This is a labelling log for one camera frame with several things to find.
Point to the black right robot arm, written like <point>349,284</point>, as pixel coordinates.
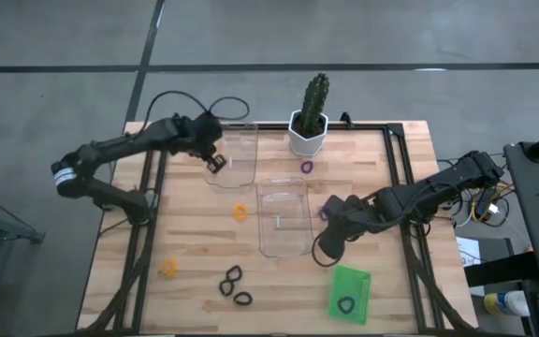
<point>414,196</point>

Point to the black metal table frame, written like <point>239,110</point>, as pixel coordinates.
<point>368,126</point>

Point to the white yellow spray bottle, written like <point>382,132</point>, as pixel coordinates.
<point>508,303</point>

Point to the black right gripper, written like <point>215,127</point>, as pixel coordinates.
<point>332,243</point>

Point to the white paper sheet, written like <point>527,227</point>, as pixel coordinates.
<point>468,248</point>

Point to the green plastic tray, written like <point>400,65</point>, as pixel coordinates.
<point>360,290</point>

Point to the black clamp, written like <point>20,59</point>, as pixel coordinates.
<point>345,118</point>

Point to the black horizontal bar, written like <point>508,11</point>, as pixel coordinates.
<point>499,270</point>

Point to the green cactus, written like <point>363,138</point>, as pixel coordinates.
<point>315,100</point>

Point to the white hexagonal plant pot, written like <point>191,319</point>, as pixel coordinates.
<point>304,145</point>

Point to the clear plastic bin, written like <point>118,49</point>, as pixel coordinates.
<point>283,238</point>
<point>241,154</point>

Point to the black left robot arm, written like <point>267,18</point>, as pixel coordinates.
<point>110,145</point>

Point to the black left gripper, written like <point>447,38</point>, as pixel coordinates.
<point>204,133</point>

